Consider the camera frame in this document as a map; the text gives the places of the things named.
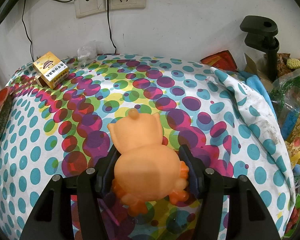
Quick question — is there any blue cloth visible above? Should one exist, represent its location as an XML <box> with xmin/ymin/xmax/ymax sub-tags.
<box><xmin>237</xmin><ymin>70</ymin><xmax>274</xmax><ymax>105</ymax></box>

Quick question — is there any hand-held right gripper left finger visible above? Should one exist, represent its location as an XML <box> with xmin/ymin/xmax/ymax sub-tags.
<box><xmin>19</xmin><ymin>145</ymin><xmax>118</xmax><ymax>240</ymax></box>

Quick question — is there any green red snack packet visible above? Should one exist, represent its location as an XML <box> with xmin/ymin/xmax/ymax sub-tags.
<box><xmin>283</xmin><ymin>194</ymin><xmax>300</xmax><ymax>239</ymax></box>

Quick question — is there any brown cardboard piece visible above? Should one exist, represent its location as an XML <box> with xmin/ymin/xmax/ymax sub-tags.
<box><xmin>244</xmin><ymin>52</ymin><xmax>265</xmax><ymax>80</ymax></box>

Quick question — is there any orange rubber toy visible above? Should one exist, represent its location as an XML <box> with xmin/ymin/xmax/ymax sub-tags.
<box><xmin>107</xmin><ymin>107</ymin><xmax>190</xmax><ymax>217</ymax></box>

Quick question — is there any yellow medicine box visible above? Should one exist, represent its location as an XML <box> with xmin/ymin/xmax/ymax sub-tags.
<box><xmin>33</xmin><ymin>51</ymin><xmax>70</xmax><ymax>89</ymax></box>

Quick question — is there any clear plastic wrapper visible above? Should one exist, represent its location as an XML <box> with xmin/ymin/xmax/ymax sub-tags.
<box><xmin>77</xmin><ymin>40</ymin><xmax>98</xmax><ymax>62</ymax></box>

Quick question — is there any black adapter cable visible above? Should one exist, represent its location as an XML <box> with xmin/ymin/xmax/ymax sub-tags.
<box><xmin>105</xmin><ymin>0</ymin><xmax>117</xmax><ymax>55</ymax></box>

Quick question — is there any yellow textured toy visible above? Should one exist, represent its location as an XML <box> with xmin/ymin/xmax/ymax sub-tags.
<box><xmin>286</xmin><ymin>57</ymin><xmax>300</xmax><ymax>71</ymax></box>

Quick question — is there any black clamp mount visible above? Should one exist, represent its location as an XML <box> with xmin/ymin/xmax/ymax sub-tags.
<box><xmin>239</xmin><ymin>15</ymin><xmax>280</xmax><ymax>82</ymax></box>

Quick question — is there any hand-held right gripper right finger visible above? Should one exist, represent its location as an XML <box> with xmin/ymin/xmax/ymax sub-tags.
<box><xmin>178</xmin><ymin>144</ymin><xmax>282</xmax><ymax>240</ymax></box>

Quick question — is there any polka dot tablecloth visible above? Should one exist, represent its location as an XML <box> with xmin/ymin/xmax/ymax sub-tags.
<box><xmin>0</xmin><ymin>52</ymin><xmax>297</xmax><ymax>240</ymax></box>

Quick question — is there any black television cable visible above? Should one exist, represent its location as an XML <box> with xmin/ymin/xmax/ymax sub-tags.
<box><xmin>22</xmin><ymin>0</ymin><xmax>33</xmax><ymax>64</ymax></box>

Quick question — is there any yellow patterned packet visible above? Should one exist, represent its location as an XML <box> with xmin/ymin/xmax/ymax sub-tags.
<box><xmin>285</xmin><ymin>109</ymin><xmax>300</xmax><ymax>167</ymax></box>

